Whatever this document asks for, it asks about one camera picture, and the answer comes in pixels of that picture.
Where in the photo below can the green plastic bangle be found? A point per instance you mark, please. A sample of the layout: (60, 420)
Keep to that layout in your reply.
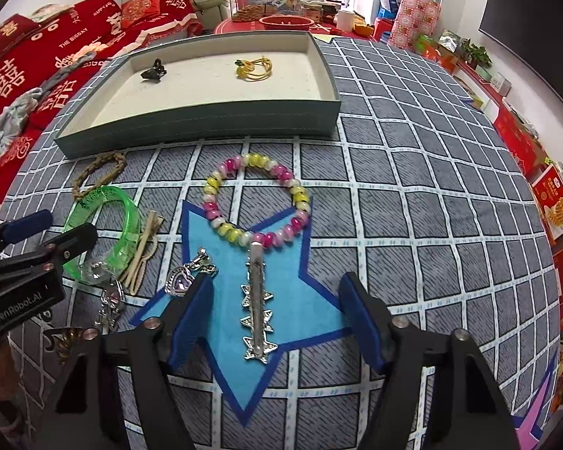
(131, 229)

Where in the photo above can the grey checkered tablecloth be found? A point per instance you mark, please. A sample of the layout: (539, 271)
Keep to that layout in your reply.
(403, 197)

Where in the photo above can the clear jar of nuts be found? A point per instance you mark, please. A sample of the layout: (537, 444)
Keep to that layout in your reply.
(251, 7)

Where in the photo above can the beige wooden hair clip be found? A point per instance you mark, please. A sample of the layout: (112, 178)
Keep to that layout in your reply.
(143, 243)

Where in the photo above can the red patterned gift box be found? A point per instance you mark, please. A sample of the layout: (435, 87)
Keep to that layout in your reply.
(415, 18)

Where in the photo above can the silver star hair clip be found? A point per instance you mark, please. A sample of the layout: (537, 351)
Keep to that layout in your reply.
(255, 300)

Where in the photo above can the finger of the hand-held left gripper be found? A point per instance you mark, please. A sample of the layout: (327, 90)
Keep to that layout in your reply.
(28, 224)
(75, 241)

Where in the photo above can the red embroidered pillow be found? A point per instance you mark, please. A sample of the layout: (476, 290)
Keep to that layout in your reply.
(140, 7)

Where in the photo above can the red pillow gold lettering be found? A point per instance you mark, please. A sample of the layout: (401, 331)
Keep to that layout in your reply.
(4, 40)

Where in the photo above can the red colander basket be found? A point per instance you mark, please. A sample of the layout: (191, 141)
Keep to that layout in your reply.
(286, 22)

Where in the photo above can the grey floral cloth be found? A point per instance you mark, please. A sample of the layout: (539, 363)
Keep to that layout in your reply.
(9, 117)

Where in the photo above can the red round mat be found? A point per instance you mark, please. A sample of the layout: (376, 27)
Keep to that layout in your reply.
(234, 27)

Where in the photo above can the red sofa cover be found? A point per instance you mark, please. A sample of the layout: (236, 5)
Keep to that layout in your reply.
(42, 56)

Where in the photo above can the blue white cartons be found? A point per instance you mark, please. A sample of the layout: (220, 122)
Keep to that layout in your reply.
(389, 4)

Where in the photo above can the black hair claw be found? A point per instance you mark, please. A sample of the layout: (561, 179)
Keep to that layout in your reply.
(152, 71)

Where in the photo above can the silver pink charm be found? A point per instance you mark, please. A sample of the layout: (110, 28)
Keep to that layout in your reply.
(112, 295)

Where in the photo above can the grey jewelry tray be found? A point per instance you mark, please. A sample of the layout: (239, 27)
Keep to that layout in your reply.
(206, 89)

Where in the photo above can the orange waffle box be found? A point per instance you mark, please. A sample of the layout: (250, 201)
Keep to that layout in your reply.
(556, 201)

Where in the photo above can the red plastic stool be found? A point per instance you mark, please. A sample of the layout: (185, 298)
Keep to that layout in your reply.
(384, 28)

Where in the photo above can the purple heart pendant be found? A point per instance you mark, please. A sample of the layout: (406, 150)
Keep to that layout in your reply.
(176, 283)

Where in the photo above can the potted plant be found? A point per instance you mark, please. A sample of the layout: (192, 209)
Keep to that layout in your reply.
(476, 54)

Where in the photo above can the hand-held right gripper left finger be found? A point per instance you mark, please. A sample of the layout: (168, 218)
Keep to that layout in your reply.
(192, 323)

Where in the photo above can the white cup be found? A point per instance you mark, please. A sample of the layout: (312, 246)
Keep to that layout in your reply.
(345, 21)

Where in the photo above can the beige armchair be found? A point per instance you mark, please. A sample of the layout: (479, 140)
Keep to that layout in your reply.
(213, 4)

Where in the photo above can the black television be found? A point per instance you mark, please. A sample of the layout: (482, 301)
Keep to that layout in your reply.
(535, 18)

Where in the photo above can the red printed box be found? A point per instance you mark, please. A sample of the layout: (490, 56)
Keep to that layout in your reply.
(516, 140)

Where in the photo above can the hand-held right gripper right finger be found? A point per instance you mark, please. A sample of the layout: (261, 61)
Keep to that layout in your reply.
(361, 318)

